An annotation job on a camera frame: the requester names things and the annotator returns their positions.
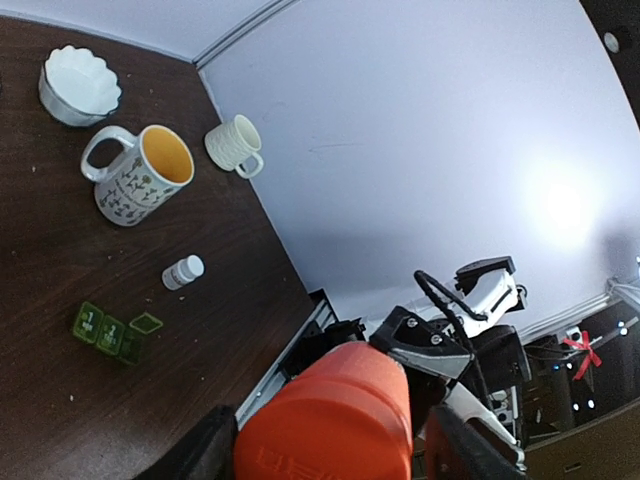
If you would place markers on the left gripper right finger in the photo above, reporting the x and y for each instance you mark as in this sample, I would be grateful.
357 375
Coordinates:
457 449

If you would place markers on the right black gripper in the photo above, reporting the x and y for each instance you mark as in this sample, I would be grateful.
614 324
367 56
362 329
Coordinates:
432 358

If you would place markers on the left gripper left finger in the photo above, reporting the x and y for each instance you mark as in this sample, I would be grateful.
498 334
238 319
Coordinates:
204 452

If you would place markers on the green pill organizer box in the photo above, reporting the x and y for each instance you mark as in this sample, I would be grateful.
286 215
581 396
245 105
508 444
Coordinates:
121 341

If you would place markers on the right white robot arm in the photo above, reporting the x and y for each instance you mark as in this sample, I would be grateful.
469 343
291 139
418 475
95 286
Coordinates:
463 390

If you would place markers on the white scalloped bowl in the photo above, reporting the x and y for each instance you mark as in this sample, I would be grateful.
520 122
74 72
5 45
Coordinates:
77 88

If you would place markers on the patterned mug orange inside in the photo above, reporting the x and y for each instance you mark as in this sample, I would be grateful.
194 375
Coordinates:
151 167

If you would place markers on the white labelled pill bottle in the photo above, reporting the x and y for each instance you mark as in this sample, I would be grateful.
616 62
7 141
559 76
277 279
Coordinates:
182 272

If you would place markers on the orange pill bottle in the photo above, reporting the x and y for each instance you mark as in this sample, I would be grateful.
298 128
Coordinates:
345 417

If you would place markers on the cream ribbed mug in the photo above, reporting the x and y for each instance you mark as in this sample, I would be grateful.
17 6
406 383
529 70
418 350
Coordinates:
235 146

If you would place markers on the front aluminium rail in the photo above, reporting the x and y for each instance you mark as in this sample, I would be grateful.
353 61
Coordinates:
319 334

